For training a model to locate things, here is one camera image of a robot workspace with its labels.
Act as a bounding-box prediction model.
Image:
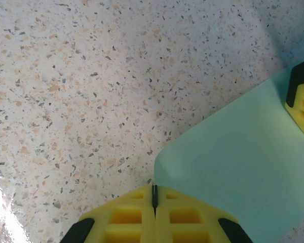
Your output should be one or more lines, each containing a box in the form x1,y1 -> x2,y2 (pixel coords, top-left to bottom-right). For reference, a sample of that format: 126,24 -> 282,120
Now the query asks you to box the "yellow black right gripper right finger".
154,185 -> 254,243

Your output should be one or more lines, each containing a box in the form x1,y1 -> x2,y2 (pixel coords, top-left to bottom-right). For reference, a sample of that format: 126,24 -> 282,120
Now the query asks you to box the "light green paper sheet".
154,63 -> 304,243

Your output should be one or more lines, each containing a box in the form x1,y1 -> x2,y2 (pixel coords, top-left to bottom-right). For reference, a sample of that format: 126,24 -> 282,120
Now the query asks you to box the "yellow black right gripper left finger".
62,185 -> 156,243

